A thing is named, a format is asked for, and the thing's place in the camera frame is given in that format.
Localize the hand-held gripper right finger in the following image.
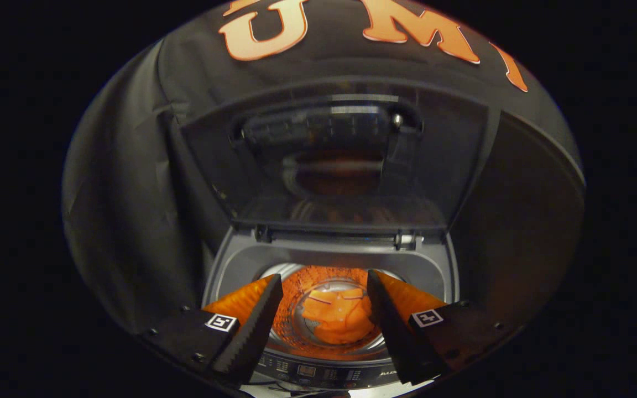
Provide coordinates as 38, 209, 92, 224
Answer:
367, 269, 524, 386

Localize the dark transparent washing machine lid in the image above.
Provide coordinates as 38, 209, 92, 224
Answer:
179, 77, 502, 235

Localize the yellow polo shirt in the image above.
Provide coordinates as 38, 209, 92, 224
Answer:
301, 287, 374, 345

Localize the black backdrop cloth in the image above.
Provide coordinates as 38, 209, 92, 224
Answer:
61, 0, 582, 332

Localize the small grey washing machine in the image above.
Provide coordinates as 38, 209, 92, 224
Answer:
201, 227, 460, 390

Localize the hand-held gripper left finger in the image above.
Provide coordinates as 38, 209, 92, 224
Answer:
139, 274, 284, 385

